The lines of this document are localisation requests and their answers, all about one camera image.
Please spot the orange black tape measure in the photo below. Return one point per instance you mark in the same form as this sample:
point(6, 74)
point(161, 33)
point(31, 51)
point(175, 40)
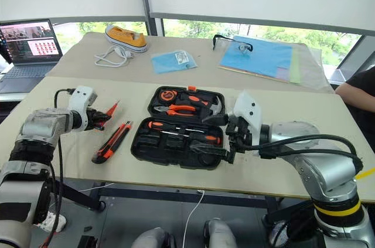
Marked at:
point(168, 95)

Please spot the yellow tape strip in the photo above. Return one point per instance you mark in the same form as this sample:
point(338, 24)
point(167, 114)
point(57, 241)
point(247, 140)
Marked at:
point(366, 173)

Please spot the black plastic tool case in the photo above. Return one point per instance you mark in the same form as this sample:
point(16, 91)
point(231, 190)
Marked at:
point(164, 151)

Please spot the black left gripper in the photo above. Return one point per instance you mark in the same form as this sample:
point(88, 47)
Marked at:
point(93, 119)

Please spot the red test pen screwdriver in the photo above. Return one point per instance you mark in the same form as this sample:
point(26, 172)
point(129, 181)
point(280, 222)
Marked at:
point(112, 108)

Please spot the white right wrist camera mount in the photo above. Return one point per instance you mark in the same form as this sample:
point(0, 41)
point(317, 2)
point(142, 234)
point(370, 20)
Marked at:
point(249, 107)

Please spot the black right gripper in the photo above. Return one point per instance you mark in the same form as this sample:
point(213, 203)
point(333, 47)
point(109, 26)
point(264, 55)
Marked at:
point(238, 136)

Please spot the black orange utility knife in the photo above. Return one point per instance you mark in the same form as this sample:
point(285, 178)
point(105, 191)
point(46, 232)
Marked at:
point(112, 142)

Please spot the grey rounded shape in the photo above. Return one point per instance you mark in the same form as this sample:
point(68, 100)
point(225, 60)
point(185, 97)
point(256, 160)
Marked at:
point(152, 239)
point(219, 233)

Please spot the blue bag with QR label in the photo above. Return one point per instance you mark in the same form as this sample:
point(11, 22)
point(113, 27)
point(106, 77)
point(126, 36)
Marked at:
point(170, 63)

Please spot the blue paper folder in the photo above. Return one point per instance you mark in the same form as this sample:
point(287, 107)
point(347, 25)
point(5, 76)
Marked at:
point(257, 57)

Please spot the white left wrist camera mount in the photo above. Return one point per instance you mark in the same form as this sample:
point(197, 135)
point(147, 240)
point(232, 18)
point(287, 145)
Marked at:
point(80, 98)

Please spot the black metal table frame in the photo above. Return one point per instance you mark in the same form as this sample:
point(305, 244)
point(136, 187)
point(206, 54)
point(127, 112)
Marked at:
point(175, 195)

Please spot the light green paper sheet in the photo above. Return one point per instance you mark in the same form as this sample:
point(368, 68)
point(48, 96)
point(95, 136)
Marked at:
point(296, 66)

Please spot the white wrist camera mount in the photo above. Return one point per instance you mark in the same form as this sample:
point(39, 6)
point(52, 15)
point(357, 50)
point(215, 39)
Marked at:
point(249, 107)
point(80, 98)

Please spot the clear safety glasses black frame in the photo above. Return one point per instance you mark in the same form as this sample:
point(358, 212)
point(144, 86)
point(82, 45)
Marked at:
point(244, 46)

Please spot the claw hammer orange grip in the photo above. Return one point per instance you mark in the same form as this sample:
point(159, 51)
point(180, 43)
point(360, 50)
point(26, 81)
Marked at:
point(216, 104)

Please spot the yellow canvas sneaker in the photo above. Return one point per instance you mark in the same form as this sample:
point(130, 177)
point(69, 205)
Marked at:
point(124, 37)

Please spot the white crumpled rag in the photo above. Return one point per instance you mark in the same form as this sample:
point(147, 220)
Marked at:
point(52, 223)

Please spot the clear plastic sleeve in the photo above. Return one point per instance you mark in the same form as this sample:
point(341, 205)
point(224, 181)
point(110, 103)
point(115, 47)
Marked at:
point(313, 69)

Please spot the grey open laptop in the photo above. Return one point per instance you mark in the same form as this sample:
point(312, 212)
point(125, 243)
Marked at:
point(29, 51)

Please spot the lilac paper sheet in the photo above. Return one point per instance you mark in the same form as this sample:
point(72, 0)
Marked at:
point(283, 74)

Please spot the seated person in black shirt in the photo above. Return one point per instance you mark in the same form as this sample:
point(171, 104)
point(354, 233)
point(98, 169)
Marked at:
point(363, 95)

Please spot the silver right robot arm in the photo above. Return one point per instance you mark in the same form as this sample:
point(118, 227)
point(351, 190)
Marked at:
point(322, 169)

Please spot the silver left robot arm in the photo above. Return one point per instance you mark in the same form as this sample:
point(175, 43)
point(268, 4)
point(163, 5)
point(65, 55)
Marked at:
point(44, 125)

